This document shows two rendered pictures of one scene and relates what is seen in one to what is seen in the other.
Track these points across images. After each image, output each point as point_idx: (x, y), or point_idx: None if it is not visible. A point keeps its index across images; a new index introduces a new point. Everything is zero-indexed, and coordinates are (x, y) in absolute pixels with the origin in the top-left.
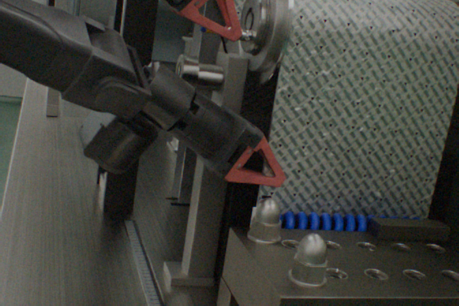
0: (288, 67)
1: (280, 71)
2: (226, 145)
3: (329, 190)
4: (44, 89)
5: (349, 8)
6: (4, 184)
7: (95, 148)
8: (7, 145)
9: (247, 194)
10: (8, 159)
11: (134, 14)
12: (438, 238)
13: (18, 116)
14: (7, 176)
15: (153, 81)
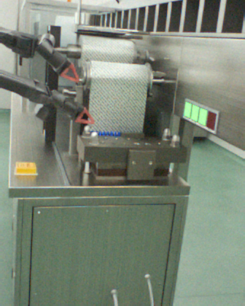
0: (92, 89)
1: (90, 90)
2: (74, 111)
3: (109, 124)
4: (20, 101)
5: (109, 71)
6: (0, 152)
7: (39, 114)
8: (0, 134)
9: None
10: (1, 140)
11: (51, 73)
12: (141, 137)
13: (4, 119)
14: (1, 148)
15: (52, 95)
